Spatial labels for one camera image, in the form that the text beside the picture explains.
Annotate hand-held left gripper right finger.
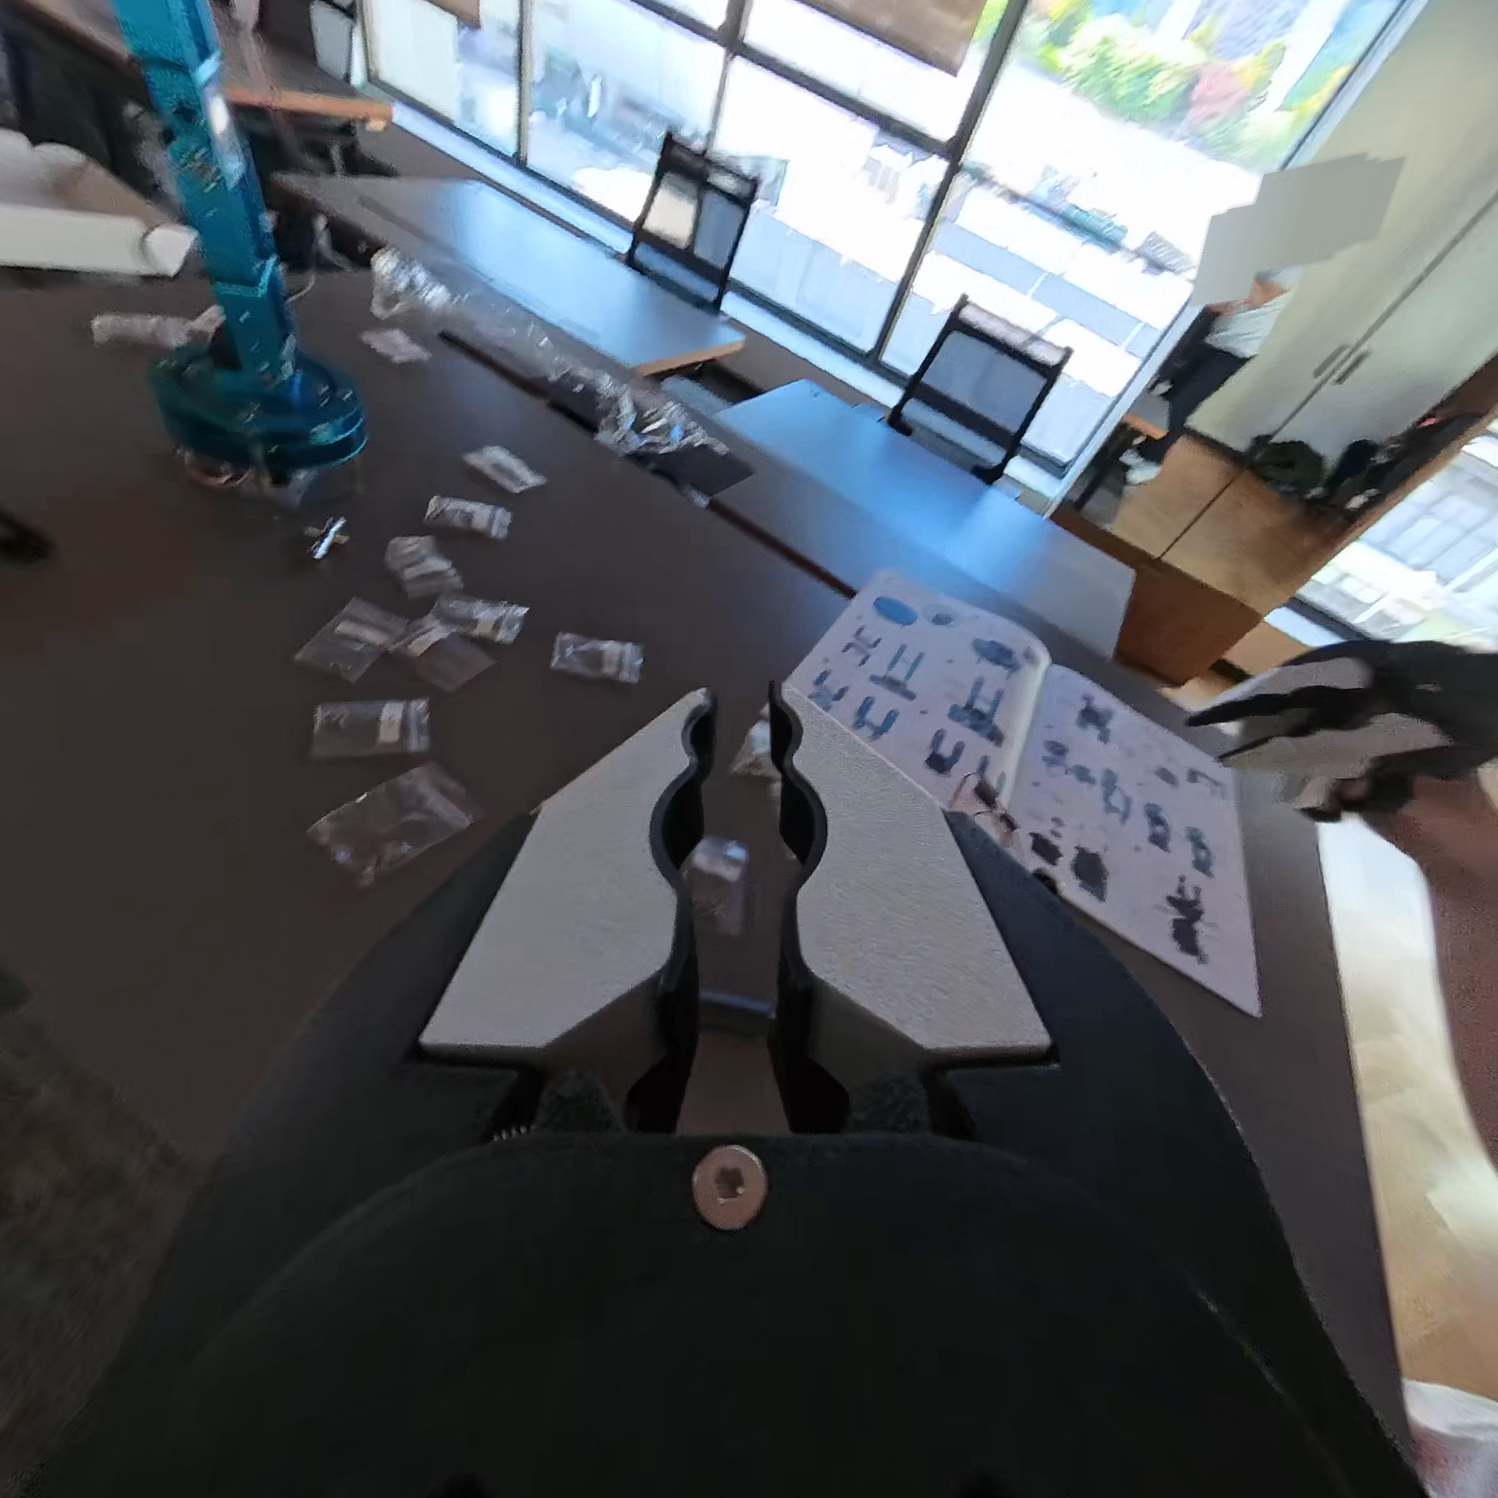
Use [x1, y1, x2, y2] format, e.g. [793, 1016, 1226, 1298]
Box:
[766, 681, 1051, 1134]

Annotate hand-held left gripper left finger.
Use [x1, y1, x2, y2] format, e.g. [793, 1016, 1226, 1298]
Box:
[418, 688, 718, 1134]

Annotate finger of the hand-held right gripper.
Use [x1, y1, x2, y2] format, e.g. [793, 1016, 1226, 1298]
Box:
[1216, 711, 1454, 811]
[1185, 654, 1378, 731]

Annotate small clear screw packet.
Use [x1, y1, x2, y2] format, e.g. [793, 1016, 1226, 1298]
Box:
[684, 834, 752, 939]

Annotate person's right forearm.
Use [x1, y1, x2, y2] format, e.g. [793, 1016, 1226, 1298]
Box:
[1362, 766, 1498, 938]

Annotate light grey office desk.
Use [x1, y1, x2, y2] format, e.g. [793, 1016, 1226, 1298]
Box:
[713, 379, 1139, 656]
[270, 174, 748, 376]

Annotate dark grey desk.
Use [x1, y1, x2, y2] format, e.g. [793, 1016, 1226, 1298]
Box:
[0, 267, 1410, 1440]

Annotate long wood-edged grey desk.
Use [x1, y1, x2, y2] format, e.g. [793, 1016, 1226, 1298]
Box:
[215, 69, 395, 132]

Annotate low wooden cabinet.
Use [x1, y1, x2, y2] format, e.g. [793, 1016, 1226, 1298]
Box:
[1053, 356, 1498, 686]

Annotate illustrated instruction booklet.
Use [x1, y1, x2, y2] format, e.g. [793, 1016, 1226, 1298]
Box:
[780, 568, 1265, 1020]

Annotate scattered clear parts bags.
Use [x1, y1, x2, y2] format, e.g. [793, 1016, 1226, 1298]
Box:
[90, 306, 647, 888]

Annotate white tall cabinet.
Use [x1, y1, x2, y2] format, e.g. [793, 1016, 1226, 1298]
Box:
[1187, 0, 1498, 469]

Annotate black mesh office chair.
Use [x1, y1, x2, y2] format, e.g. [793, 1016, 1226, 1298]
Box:
[886, 294, 1073, 485]
[623, 130, 761, 312]

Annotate crumpled clear plastic wrap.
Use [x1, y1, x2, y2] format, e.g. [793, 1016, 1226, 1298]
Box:
[367, 246, 750, 472]

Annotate person's white shirt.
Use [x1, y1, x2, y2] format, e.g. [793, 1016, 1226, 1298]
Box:
[1401, 1378, 1498, 1498]

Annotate white cardboard box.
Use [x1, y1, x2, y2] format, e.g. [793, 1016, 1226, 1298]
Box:
[0, 126, 199, 281]

